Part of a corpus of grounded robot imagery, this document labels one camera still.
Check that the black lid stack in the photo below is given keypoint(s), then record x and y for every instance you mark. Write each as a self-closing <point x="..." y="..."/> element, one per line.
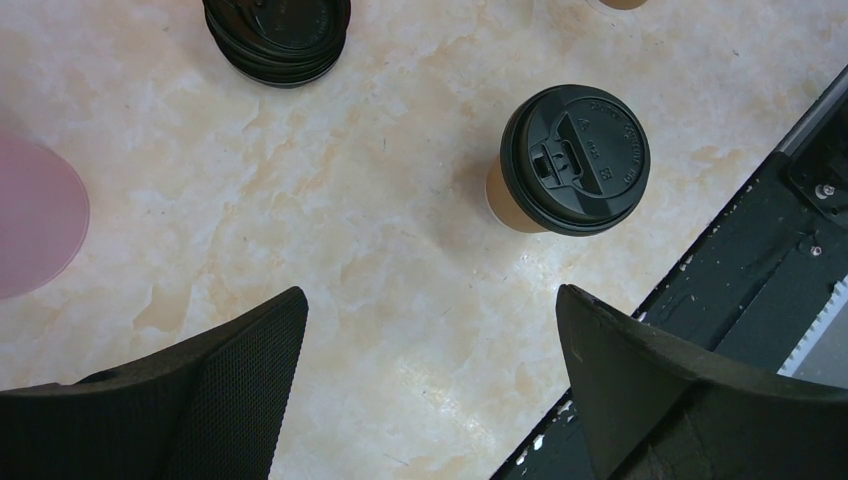
<point x="280" y="43"/>

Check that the black coffee cup lid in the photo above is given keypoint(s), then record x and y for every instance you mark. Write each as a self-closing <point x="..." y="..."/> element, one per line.
<point x="576" y="159"/>

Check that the brown paper cup stack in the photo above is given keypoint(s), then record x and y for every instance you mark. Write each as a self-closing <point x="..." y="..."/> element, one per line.
<point x="618" y="5"/>

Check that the pink straw holder cup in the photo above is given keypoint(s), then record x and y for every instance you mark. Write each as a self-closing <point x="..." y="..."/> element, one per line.
<point x="45" y="214"/>

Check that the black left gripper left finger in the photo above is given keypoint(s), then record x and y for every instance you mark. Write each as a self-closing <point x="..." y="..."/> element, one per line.
<point x="209" y="407"/>

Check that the brown paper coffee cup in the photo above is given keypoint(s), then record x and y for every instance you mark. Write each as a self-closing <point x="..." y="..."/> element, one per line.
<point x="503" y="205"/>

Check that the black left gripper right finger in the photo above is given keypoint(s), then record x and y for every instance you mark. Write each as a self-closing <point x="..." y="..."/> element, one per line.
<point x="654" y="406"/>

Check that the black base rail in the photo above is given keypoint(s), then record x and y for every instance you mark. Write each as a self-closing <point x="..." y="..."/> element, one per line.
<point x="764" y="285"/>

